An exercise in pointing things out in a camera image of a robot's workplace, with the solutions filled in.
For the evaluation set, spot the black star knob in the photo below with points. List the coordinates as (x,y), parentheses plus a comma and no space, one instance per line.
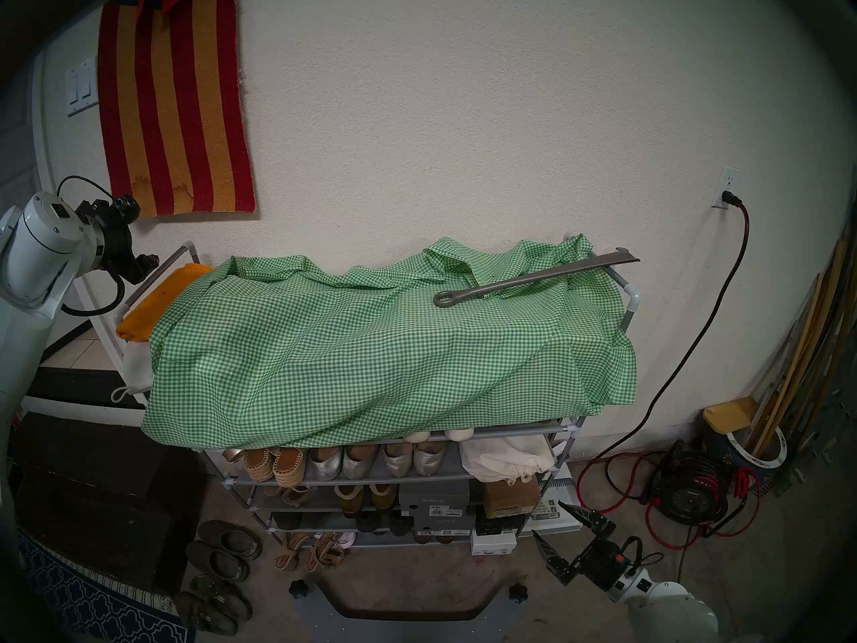
(298,588)
(517,593)

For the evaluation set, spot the black shoe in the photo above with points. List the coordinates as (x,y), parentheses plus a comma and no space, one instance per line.
(375,521)

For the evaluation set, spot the yellow dustpan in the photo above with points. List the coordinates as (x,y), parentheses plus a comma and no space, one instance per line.
(730,414)

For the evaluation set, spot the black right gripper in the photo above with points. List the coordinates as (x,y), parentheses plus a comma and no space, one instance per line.
(602,561)

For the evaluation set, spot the white shoe box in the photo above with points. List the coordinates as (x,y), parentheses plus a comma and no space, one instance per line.
(492,544)

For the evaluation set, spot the silver loafer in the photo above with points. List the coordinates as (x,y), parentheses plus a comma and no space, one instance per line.
(323,462)
(396,457)
(428,455)
(358,462)

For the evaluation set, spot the white pink sneaker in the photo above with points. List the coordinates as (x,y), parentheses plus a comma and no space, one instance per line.
(346,538)

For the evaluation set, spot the small silver flat shoe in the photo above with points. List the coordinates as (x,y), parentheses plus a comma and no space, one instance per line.
(231,455)

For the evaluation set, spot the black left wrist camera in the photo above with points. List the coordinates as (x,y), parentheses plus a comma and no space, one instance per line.
(120,207)

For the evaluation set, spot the dark grey shoe box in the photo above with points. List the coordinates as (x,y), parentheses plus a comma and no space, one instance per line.
(442,526)

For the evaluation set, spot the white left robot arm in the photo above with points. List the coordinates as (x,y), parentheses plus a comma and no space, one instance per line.
(40,246)

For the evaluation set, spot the cream cloth dust bag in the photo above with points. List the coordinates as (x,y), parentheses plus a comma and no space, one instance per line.
(502,461)

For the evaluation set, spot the white wall outlet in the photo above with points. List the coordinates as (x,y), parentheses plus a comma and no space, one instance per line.
(728,179)

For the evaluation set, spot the grey Vionic shoe box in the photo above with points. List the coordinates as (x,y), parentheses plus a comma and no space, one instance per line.
(434,497)

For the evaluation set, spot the white flat labelled box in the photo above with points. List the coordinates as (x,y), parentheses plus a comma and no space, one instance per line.
(559,508)

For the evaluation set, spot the white light switch plate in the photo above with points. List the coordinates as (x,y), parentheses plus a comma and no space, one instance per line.
(82,89)

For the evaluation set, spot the white door frame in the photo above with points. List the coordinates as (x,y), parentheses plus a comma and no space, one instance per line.
(41,126)

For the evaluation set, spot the grey metal shoe rack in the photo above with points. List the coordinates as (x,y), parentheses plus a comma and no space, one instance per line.
(455,462)

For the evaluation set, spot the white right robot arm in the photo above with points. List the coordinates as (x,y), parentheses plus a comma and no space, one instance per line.
(669,615)

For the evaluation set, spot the blue patterned rug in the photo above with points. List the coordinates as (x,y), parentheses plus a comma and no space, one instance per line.
(87,601)

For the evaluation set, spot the orange cushion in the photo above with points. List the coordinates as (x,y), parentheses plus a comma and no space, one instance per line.
(154,307)

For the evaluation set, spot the grey brown clog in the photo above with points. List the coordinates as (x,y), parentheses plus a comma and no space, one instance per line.
(217,561)
(231,538)

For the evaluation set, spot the dark wooden trunk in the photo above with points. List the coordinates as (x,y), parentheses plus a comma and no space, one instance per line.
(100,501)

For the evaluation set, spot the tan heeled sandal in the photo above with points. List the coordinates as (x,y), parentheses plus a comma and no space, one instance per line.
(288,495)

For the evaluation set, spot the red orange striped wall hanging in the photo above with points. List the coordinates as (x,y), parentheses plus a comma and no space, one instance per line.
(174,112)

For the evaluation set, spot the brown shearling shoe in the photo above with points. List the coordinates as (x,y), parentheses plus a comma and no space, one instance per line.
(349,497)
(383,495)

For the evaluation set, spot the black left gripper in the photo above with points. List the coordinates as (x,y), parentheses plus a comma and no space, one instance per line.
(119,246)

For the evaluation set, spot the black shoe box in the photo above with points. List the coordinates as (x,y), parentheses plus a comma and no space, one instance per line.
(499,526)

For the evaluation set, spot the white shoe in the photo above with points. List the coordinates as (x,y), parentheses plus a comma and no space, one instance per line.
(416,437)
(459,434)

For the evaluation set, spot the long grey metal shoehorn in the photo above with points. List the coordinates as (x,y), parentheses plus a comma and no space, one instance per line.
(535,278)

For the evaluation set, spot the brown cardboard shoe box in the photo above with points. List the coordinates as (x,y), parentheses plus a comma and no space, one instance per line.
(511,497)

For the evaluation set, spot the blue white bucket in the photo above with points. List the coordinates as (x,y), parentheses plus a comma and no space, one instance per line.
(770,457)

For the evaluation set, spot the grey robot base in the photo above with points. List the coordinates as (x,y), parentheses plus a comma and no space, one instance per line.
(408,621)

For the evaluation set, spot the tan espadrille shoe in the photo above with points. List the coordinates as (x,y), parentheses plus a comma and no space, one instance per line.
(289,464)
(258,464)

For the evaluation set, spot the green white gingham cloth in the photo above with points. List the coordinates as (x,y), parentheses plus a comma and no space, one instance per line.
(335,353)

